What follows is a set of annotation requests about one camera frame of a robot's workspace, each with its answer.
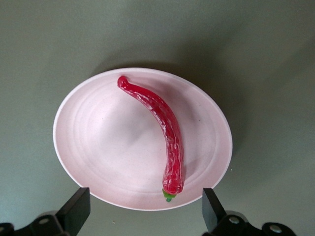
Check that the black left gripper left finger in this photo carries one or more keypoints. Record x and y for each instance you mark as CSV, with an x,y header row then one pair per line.
x,y
73,211

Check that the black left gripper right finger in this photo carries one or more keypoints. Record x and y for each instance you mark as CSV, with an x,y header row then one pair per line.
x,y
216,216

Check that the red chili pepper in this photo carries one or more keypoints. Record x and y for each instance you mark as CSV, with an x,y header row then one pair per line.
x,y
169,137

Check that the pink plate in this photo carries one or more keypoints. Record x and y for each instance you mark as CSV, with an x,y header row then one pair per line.
x,y
118,147

